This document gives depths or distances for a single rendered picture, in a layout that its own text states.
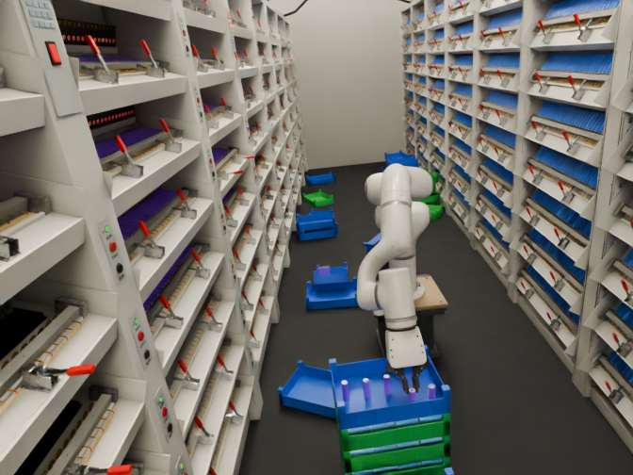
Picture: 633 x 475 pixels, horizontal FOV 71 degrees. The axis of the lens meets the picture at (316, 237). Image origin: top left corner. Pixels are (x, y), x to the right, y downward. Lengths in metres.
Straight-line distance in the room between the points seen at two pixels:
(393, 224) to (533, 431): 0.98
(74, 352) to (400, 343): 0.78
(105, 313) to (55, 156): 0.28
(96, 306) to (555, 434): 1.57
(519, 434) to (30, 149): 1.69
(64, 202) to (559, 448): 1.66
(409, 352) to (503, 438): 0.70
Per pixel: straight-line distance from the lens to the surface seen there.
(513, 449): 1.82
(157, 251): 1.07
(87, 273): 0.85
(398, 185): 1.32
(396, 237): 1.25
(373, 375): 1.42
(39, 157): 0.81
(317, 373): 2.05
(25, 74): 0.79
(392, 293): 1.20
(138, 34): 1.47
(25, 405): 0.73
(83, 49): 1.29
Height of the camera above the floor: 1.32
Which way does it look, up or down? 22 degrees down
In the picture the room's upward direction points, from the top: 7 degrees counter-clockwise
